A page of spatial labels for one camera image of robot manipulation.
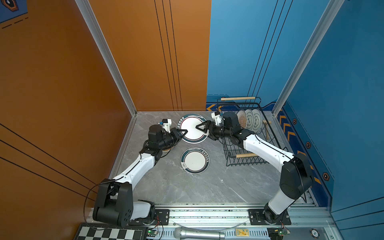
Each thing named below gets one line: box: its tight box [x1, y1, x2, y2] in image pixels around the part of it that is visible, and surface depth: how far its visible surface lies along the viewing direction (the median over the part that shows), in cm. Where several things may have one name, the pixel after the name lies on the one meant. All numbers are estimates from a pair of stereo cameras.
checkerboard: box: [73, 225, 148, 240], surface depth 68 cm
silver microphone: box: [174, 227, 226, 240], surface depth 68 cm
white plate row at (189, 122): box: [177, 113, 208, 144], surface depth 82 cm
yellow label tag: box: [236, 229, 250, 237], surface depth 70 cm
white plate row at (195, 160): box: [180, 147, 210, 175], surface depth 94 cm
